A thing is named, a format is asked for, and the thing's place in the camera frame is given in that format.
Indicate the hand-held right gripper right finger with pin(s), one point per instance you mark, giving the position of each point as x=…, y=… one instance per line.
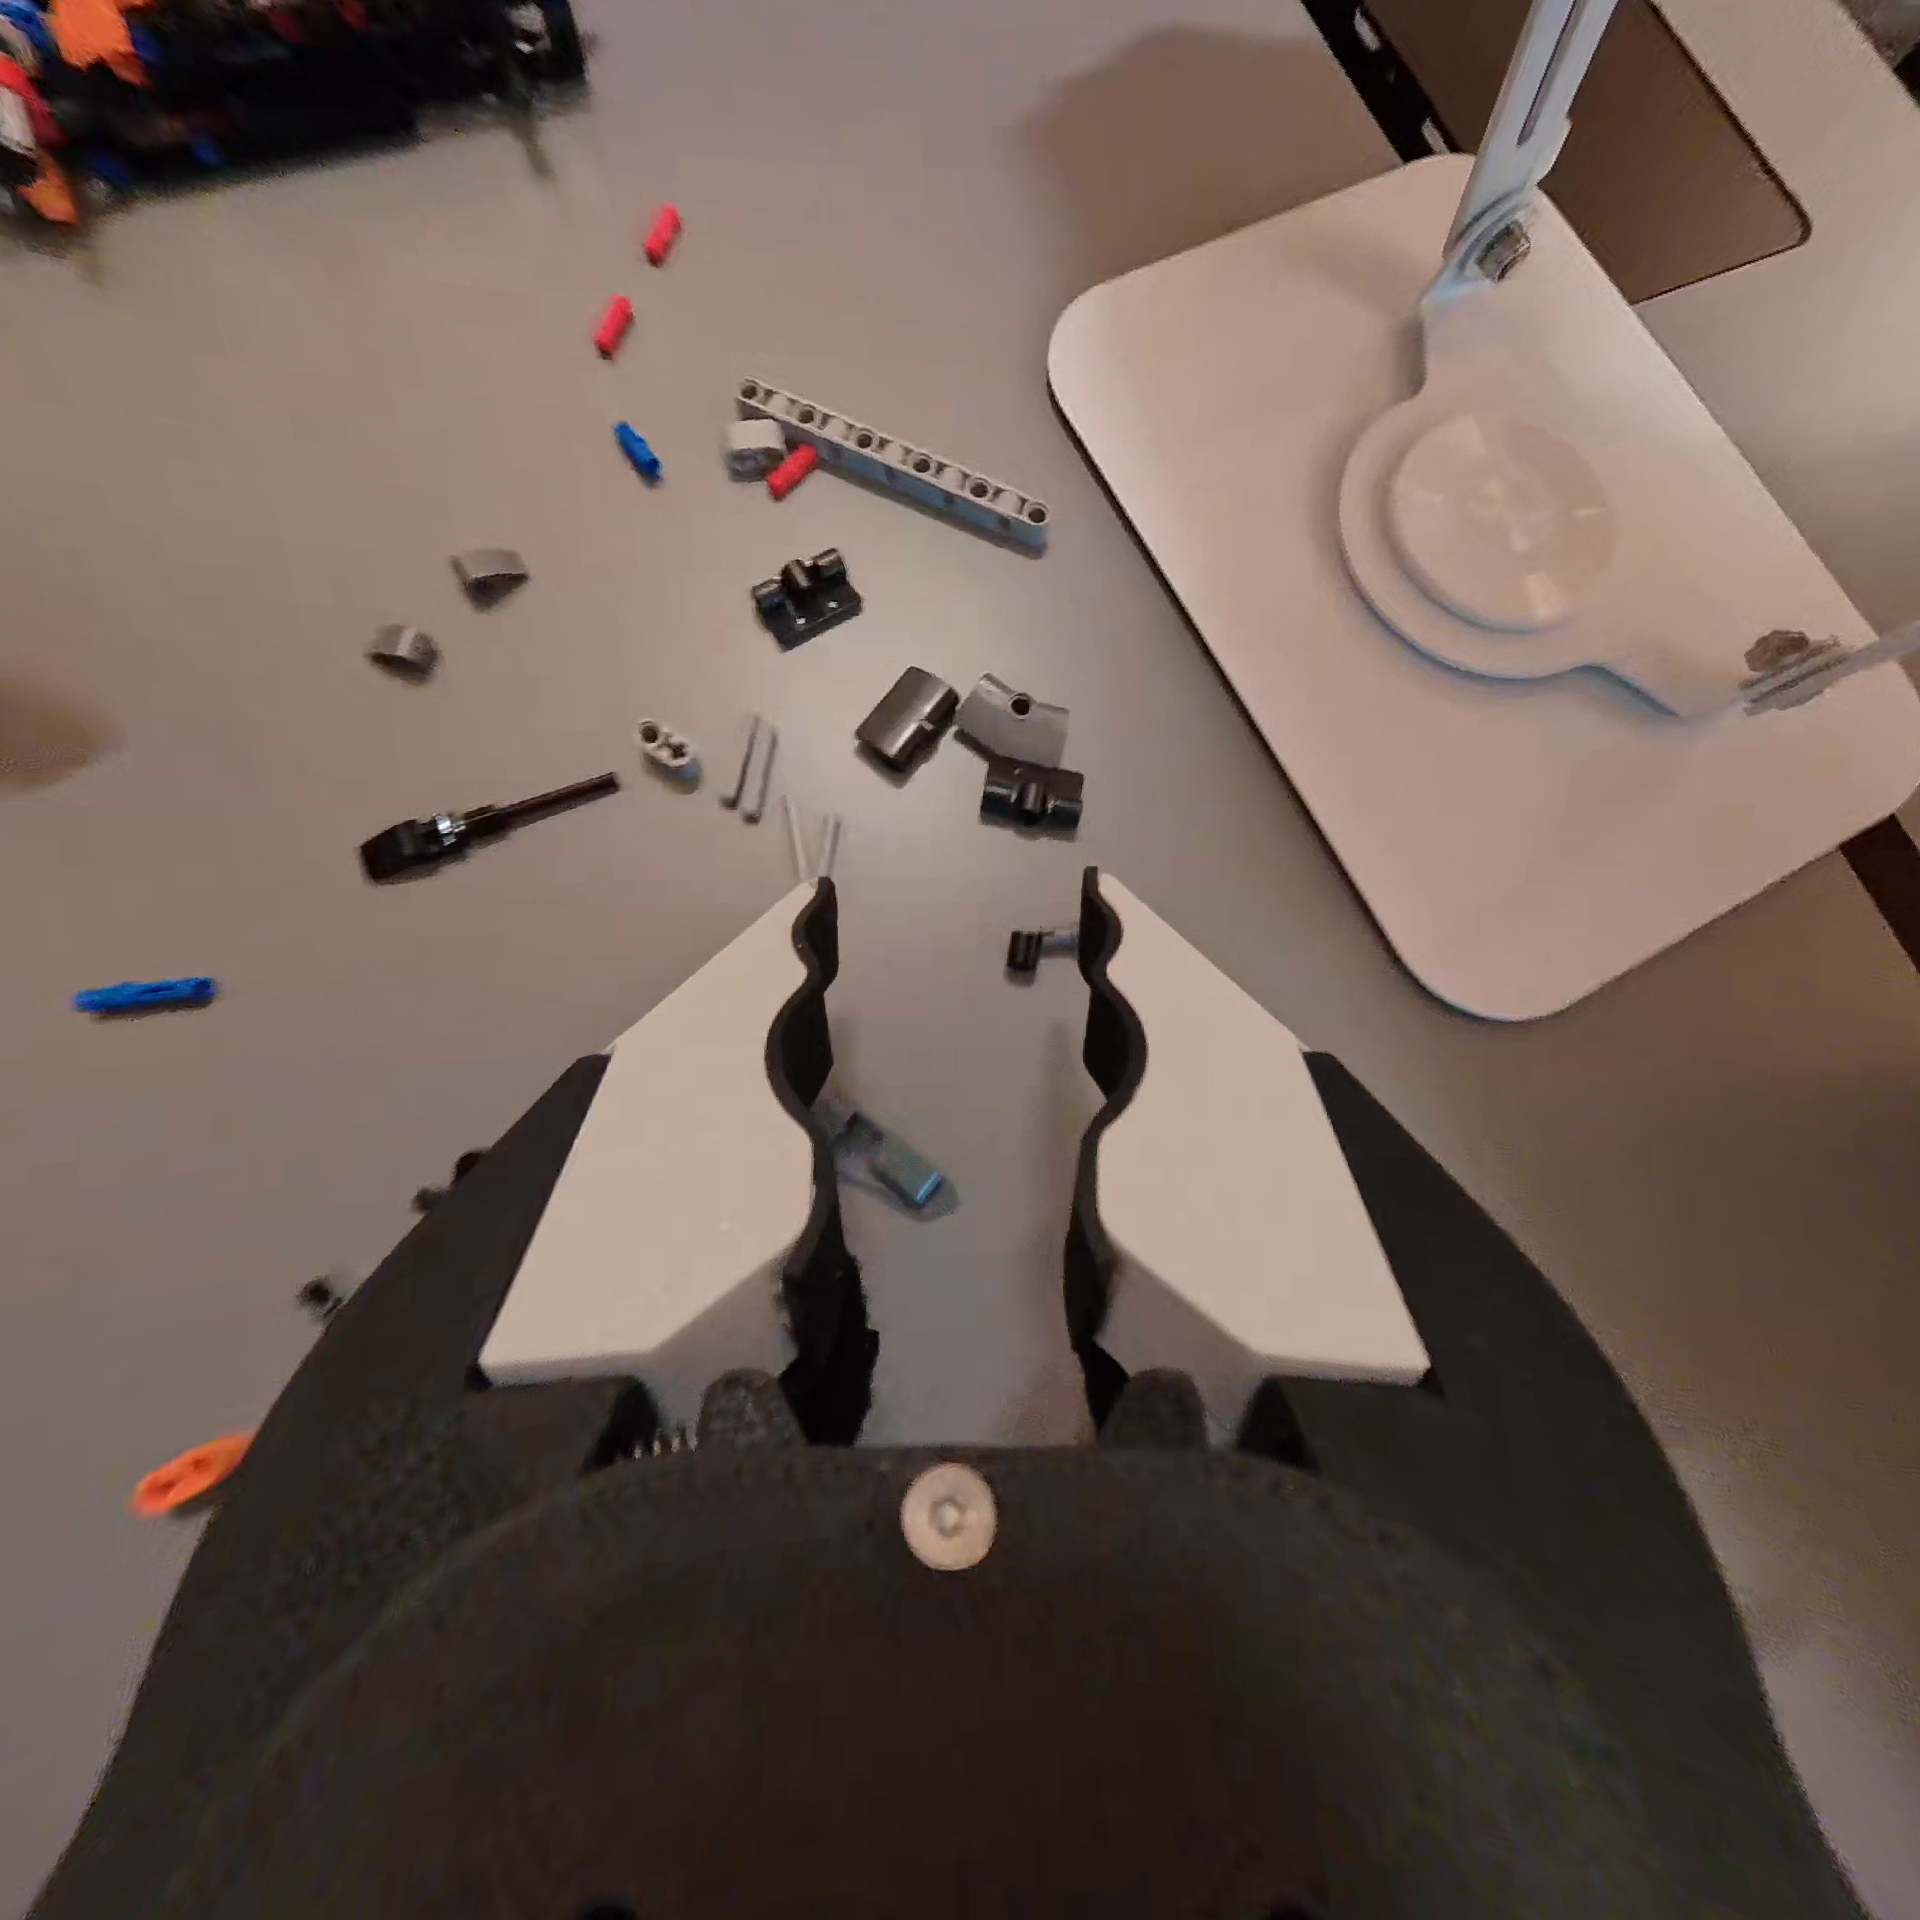
x=1245, y=1202

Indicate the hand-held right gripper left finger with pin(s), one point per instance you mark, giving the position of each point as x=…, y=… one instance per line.
x=662, y=1172

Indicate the red lego pin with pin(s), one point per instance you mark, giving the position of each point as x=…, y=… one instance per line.
x=614, y=326
x=793, y=469
x=662, y=234

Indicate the small black lego pin piece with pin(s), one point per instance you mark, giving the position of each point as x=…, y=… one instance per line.
x=1030, y=950

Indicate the grey lego axle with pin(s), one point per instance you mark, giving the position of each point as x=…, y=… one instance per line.
x=743, y=763
x=794, y=839
x=828, y=849

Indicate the black lego shaft piece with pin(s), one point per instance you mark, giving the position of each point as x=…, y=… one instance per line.
x=435, y=838

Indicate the black curved lego panel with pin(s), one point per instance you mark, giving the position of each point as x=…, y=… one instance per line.
x=906, y=717

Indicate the grey lego panel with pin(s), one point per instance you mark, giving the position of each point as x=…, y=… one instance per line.
x=1020, y=722

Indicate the long blue lego pin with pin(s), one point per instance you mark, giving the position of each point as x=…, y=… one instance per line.
x=147, y=995

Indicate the orange lego connector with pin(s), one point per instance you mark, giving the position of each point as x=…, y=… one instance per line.
x=189, y=1473

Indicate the grey curved lego piece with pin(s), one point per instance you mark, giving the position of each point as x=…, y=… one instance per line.
x=490, y=572
x=403, y=651

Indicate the short blue lego pin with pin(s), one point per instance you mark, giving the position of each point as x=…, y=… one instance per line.
x=639, y=451

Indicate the light grey lego connector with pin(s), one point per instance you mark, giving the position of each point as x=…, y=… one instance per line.
x=750, y=447

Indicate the long grey lego beam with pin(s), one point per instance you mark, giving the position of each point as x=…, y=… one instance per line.
x=915, y=474

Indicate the partly built lego vehicle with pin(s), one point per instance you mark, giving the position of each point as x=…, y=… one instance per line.
x=225, y=91

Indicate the grey angled connector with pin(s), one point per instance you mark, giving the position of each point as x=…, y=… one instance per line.
x=892, y=1178

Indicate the dark grey two-hole connector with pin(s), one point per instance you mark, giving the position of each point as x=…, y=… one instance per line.
x=321, y=1292

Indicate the grey axle pins group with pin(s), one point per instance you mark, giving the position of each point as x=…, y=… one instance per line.
x=764, y=770

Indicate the light grey two-hole connector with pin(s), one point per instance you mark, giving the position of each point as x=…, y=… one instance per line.
x=669, y=750

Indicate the brown rounded panel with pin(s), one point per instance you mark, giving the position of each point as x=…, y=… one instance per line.
x=1666, y=149

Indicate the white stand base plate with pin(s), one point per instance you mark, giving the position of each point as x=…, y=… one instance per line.
x=1277, y=601

